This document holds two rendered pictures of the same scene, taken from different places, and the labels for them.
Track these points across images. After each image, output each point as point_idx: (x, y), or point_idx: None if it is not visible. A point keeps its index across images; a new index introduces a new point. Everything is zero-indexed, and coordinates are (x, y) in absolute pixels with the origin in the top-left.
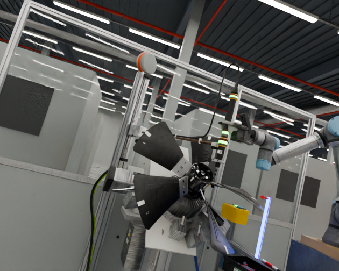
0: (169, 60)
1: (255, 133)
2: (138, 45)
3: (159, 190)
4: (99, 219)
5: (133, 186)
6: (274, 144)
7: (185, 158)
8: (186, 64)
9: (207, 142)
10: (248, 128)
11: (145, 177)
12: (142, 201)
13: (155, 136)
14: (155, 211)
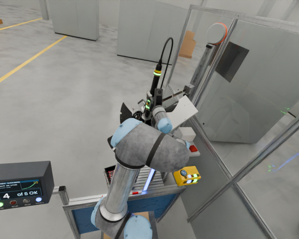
0: (252, 21)
1: (153, 108)
2: (230, 13)
3: (125, 112)
4: None
5: (136, 109)
6: (157, 125)
7: (144, 107)
8: (270, 20)
9: None
10: (152, 102)
11: (124, 104)
12: (121, 113)
13: (150, 91)
14: (123, 119)
